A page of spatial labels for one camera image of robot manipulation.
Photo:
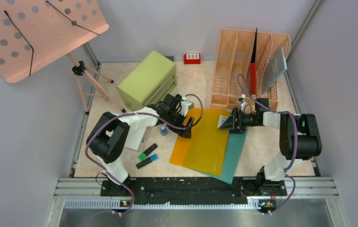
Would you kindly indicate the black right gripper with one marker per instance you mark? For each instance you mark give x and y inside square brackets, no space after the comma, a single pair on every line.
[231,125]

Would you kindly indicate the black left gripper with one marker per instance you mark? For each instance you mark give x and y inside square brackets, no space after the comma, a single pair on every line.
[185,133]

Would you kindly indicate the teal plastic folder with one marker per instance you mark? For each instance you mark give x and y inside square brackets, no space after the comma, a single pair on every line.
[233,152]

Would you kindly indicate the yellow plastic clip folder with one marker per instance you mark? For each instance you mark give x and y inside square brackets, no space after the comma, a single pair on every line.
[205,150]

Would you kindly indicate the light blue hardcover book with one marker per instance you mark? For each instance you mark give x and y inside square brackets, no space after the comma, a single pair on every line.
[276,66]

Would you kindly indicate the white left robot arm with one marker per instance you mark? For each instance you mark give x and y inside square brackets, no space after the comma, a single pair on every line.
[112,133]

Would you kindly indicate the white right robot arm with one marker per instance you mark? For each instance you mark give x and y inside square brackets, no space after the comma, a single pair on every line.
[299,138]

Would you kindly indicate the small blue glue bottle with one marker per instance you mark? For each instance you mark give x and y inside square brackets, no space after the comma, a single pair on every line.
[163,130]

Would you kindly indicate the beige plastic file organizer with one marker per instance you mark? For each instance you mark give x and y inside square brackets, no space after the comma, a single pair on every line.
[233,58]

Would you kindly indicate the black blue highlighter marker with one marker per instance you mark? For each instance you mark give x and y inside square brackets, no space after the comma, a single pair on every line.
[147,161]

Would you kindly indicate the black green highlighter marker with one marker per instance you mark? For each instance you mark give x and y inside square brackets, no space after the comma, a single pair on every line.
[148,151]

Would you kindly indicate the white paper booklet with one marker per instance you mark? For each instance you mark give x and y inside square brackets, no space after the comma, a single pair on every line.
[134,138]

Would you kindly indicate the red folder in organizer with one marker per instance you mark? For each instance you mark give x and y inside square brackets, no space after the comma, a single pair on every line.
[253,79]

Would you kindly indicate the green metal drawer cabinet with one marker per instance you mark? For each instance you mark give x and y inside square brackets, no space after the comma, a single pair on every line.
[149,82]

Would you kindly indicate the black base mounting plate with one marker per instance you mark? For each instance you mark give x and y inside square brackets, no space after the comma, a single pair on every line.
[193,190]

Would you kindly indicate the red small box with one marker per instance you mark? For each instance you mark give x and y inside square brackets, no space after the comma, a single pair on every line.
[192,58]

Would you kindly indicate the pink music stand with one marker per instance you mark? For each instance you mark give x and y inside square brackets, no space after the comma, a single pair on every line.
[35,33]

